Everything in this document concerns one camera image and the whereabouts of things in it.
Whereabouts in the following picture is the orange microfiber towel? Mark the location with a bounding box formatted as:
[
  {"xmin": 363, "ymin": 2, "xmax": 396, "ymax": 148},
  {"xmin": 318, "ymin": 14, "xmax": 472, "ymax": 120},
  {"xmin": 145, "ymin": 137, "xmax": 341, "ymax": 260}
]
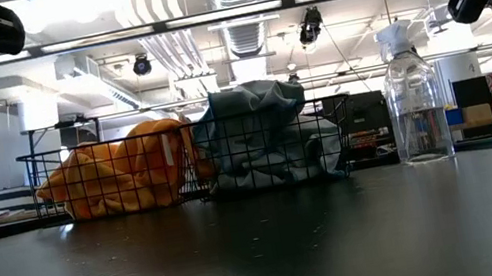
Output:
[
  {"xmin": 28, "ymin": 135, "xmax": 143, "ymax": 230},
  {"xmin": 119, "ymin": 108, "xmax": 225, "ymax": 213}
]

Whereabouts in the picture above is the light blue microfiber towel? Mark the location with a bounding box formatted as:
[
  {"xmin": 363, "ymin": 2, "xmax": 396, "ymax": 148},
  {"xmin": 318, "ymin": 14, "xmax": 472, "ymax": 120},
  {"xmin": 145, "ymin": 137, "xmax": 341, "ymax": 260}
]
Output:
[
  {"xmin": 194, "ymin": 71, "xmax": 318, "ymax": 179},
  {"xmin": 197, "ymin": 109, "xmax": 350, "ymax": 202}
]

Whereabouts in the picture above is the white round column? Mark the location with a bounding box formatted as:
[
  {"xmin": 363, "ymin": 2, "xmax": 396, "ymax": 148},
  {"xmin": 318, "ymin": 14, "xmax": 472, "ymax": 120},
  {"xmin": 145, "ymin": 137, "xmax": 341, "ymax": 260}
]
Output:
[{"xmin": 433, "ymin": 49, "xmax": 486, "ymax": 95}]

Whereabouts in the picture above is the clear plastic spray bottle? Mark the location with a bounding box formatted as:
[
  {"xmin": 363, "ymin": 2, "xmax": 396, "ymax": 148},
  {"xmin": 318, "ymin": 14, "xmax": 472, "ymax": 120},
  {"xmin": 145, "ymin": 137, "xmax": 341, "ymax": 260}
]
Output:
[{"xmin": 370, "ymin": 13, "xmax": 458, "ymax": 169}]

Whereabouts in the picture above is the blue bin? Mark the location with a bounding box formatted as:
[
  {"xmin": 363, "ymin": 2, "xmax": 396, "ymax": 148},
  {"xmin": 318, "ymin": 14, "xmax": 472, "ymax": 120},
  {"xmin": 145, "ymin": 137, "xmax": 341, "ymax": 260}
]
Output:
[{"xmin": 443, "ymin": 107, "xmax": 466, "ymax": 127}]

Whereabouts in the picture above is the black overhead rig beam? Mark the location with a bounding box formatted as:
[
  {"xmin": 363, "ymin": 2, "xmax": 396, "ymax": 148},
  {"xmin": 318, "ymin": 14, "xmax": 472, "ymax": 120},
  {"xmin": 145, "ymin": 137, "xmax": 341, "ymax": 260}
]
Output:
[{"xmin": 0, "ymin": 0, "xmax": 364, "ymax": 65}]

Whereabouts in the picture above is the white ceiling conduit bundle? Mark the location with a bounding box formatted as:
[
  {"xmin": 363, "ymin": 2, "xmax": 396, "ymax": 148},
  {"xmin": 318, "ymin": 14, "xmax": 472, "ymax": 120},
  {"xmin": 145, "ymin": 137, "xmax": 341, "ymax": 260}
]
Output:
[{"xmin": 114, "ymin": 0, "xmax": 222, "ymax": 109}]

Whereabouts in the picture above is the black table mat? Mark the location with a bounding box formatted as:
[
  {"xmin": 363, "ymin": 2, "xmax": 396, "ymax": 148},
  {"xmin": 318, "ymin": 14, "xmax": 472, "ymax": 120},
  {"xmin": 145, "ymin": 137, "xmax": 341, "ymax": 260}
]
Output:
[{"xmin": 0, "ymin": 137, "xmax": 492, "ymax": 276}]

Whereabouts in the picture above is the black wire basket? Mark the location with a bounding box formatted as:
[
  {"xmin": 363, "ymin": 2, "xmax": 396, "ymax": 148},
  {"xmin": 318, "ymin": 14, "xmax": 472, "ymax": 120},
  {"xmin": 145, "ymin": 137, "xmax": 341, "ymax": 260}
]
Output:
[
  {"xmin": 179, "ymin": 91, "xmax": 364, "ymax": 205},
  {"xmin": 14, "ymin": 122, "xmax": 207, "ymax": 233}
]

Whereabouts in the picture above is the black overhead camera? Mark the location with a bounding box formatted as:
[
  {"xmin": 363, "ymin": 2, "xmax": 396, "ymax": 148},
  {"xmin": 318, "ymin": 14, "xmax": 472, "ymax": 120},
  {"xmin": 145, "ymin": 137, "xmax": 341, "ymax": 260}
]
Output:
[{"xmin": 294, "ymin": 5, "xmax": 327, "ymax": 47}]

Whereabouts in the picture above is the silver ventilation duct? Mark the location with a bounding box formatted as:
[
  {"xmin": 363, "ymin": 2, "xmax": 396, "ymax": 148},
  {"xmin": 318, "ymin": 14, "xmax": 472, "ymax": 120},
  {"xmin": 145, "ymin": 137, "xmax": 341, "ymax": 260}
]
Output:
[{"xmin": 205, "ymin": 0, "xmax": 290, "ymax": 88}]

